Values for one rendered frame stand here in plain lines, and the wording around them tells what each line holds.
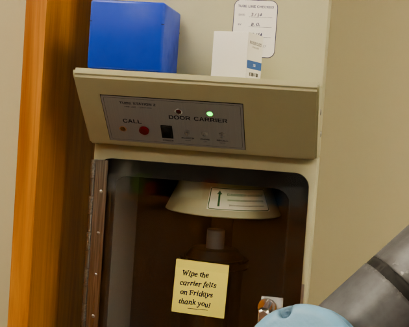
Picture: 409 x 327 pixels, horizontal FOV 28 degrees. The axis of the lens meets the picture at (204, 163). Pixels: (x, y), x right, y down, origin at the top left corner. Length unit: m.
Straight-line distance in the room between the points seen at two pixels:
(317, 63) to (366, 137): 0.45
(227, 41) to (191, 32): 0.10
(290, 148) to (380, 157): 0.49
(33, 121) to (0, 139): 0.59
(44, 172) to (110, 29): 0.22
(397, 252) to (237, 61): 0.60
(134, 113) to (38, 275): 0.27
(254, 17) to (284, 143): 0.19
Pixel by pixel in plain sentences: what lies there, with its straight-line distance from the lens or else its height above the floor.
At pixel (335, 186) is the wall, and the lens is 1.57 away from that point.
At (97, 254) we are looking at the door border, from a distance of 1.19.
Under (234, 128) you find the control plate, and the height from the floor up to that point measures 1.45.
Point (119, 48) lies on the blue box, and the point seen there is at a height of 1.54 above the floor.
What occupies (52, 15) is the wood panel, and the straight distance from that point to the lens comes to 1.15.
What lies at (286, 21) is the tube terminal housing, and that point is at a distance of 1.15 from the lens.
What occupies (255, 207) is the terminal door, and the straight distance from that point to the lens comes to 1.13.
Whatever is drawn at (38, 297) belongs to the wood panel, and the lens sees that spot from 1.18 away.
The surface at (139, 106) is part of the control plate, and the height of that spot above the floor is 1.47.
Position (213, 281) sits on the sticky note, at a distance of 1.15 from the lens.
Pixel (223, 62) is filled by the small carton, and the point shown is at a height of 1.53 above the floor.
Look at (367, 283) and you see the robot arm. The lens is 0.50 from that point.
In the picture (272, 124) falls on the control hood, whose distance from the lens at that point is 1.07.
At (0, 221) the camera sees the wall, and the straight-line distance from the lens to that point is 1.72.
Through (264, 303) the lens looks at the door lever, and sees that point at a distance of 1.15.
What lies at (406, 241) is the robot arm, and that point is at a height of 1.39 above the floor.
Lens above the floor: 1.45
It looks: 3 degrees down
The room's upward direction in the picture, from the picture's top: 4 degrees clockwise
